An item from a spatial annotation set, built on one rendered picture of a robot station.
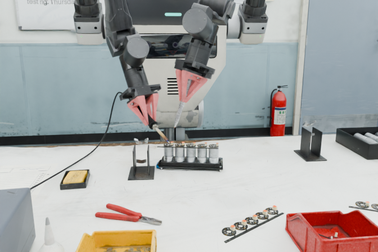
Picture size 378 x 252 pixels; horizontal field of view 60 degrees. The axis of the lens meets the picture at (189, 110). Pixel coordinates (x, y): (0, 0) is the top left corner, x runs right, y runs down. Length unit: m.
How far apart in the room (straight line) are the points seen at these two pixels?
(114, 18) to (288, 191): 0.60
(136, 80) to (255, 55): 2.71
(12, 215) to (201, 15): 0.52
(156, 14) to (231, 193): 0.74
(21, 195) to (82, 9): 0.79
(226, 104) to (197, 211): 2.90
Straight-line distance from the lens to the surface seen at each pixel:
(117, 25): 0.92
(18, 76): 3.59
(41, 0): 3.47
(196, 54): 0.80
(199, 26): 0.74
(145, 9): 1.25
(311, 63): 3.72
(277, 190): 0.76
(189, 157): 0.82
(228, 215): 0.65
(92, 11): 1.22
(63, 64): 3.45
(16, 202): 0.55
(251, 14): 1.27
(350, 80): 3.97
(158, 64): 1.17
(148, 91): 0.88
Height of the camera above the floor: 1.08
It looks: 13 degrees down
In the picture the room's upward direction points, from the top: straight up
